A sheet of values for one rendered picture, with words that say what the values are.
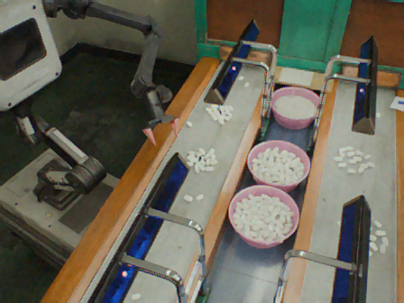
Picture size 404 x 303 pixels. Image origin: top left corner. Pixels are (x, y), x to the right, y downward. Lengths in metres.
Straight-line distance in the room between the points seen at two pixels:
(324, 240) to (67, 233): 1.14
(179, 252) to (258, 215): 0.34
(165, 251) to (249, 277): 0.32
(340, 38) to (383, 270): 1.18
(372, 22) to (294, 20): 0.38
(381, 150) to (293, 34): 0.76
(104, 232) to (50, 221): 0.53
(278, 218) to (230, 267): 0.27
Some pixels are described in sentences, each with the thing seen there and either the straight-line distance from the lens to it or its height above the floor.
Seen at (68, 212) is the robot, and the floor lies 0.48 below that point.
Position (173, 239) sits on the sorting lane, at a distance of 1.44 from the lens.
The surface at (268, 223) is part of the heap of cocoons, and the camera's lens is 1.50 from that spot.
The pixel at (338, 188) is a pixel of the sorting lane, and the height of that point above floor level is 0.74.
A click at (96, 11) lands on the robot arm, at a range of 1.76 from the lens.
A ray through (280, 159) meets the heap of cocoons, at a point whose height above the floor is 0.73.
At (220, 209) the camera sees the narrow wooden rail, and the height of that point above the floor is 0.76.
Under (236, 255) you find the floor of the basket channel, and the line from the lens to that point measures 1.47.
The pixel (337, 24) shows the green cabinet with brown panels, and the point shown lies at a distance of 2.09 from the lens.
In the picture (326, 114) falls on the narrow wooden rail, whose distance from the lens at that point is 1.95.
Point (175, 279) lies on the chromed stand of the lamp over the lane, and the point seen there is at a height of 1.11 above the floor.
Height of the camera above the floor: 1.95
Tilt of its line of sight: 45 degrees down
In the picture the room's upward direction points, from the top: 2 degrees counter-clockwise
